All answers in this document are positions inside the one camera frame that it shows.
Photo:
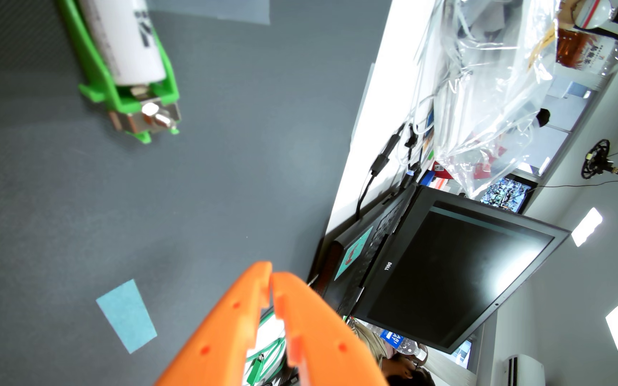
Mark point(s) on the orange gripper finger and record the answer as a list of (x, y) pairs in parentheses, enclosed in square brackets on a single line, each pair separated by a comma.
[(325, 348), (223, 332)]

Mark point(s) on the white cylindrical battery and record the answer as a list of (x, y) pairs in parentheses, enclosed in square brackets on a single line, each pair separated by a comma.
[(121, 37)]

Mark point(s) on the green battery holder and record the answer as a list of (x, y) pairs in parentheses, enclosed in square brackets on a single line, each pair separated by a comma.
[(97, 80)]

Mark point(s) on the person in khaki shirt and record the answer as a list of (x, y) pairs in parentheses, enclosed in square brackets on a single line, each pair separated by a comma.
[(373, 346)]

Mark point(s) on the water bottle blue label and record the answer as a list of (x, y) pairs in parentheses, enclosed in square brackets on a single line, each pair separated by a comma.
[(397, 339)]

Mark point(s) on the light blue paper patch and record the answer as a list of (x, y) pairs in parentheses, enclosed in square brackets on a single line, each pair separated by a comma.
[(126, 316)]

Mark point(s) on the dark grey table mat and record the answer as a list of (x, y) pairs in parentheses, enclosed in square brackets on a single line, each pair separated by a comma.
[(207, 187)]

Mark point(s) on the black Dell laptop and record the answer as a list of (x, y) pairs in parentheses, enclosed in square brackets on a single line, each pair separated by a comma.
[(448, 268)]

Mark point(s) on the white air conditioner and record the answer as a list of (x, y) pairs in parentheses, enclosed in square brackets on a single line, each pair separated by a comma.
[(526, 371)]

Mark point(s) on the small monitor with picture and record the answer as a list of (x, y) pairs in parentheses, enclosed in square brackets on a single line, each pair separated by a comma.
[(507, 194)]

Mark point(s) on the small ceiling light panel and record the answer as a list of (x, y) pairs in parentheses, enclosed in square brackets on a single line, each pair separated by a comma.
[(587, 227)]

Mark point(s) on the clear plastic bag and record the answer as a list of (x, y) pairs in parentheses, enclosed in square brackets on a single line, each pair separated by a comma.
[(497, 80)]

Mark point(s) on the grey tape strip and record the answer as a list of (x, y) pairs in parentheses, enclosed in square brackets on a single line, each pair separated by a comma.
[(218, 9)]

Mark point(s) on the black round device on stand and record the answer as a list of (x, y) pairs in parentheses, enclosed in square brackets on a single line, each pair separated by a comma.
[(598, 159)]

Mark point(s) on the brown tea bottle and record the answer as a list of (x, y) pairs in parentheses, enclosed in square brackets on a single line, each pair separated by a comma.
[(582, 51)]

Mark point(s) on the small black wall object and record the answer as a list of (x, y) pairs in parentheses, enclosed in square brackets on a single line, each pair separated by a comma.
[(543, 117)]

